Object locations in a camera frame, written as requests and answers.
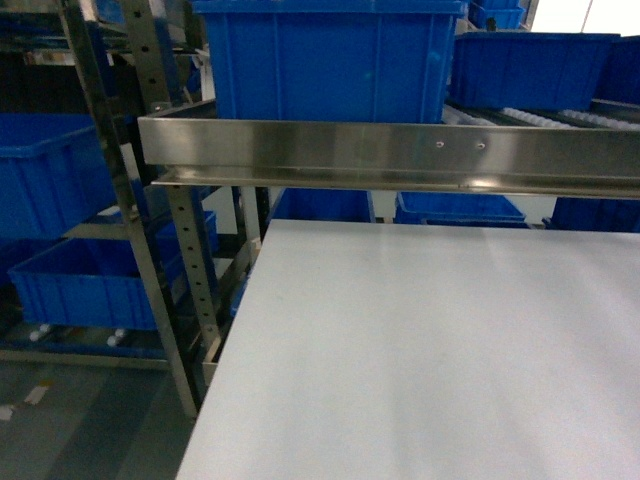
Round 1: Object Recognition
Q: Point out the blue bin under shelf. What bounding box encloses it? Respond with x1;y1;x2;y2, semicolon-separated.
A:
270;188;375;223

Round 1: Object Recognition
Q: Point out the blue bin lower middle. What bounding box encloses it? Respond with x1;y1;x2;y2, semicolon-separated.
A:
394;192;526;228

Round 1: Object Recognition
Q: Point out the blue plastic bin centre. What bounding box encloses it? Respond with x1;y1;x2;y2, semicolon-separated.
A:
192;1;467;124

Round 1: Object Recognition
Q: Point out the blue plastic bin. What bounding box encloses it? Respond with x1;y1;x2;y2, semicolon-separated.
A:
449;31;620;111
192;1;467;124

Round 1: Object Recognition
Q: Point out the blue bin lower left rack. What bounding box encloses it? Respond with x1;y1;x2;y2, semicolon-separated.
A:
7;209;220;332

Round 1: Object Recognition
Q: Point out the blue bin rack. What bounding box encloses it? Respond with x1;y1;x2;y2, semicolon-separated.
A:
7;209;220;332
1;113;116;240

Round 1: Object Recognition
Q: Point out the blue plastic bin right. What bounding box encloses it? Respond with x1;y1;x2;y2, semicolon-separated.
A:
449;31;620;111

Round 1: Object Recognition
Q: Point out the stainless steel shelf rail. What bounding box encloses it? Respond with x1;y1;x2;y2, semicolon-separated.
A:
139;117;639;199

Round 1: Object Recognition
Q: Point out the perforated steel shelf post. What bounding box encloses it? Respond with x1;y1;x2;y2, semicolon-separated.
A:
121;1;221;351

